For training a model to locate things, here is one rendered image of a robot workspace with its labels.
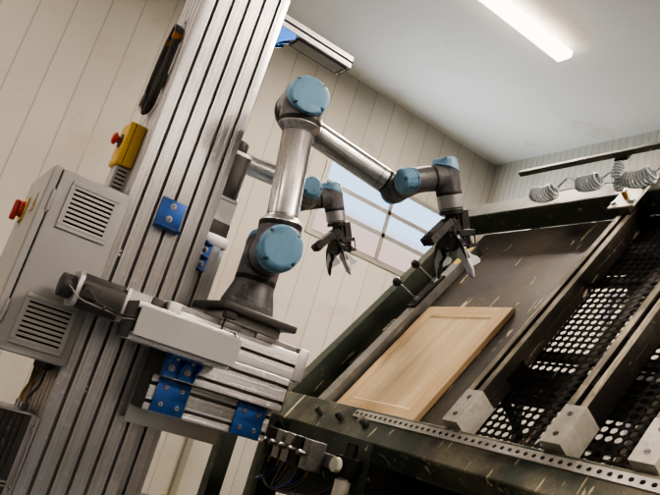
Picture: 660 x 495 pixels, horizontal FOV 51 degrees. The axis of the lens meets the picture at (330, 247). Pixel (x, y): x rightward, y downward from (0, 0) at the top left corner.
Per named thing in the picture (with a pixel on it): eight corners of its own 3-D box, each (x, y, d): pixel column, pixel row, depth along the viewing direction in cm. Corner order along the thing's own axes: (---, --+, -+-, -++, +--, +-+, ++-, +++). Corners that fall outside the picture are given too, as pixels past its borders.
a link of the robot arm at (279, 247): (285, 281, 191) (318, 97, 202) (302, 275, 177) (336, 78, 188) (243, 271, 187) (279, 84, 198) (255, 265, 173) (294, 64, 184)
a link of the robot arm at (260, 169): (198, 121, 243) (329, 175, 246) (199, 133, 254) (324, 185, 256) (185, 149, 240) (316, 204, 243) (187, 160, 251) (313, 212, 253)
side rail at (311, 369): (298, 410, 277) (283, 389, 274) (460, 248, 328) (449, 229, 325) (304, 412, 272) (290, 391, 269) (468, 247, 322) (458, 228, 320)
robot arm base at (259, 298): (232, 303, 182) (244, 268, 184) (209, 303, 194) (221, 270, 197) (280, 322, 189) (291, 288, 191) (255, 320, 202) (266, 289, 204)
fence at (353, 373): (322, 407, 254) (316, 399, 253) (472, 253, 298) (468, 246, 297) (329, 409, 250) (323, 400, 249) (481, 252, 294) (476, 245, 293)
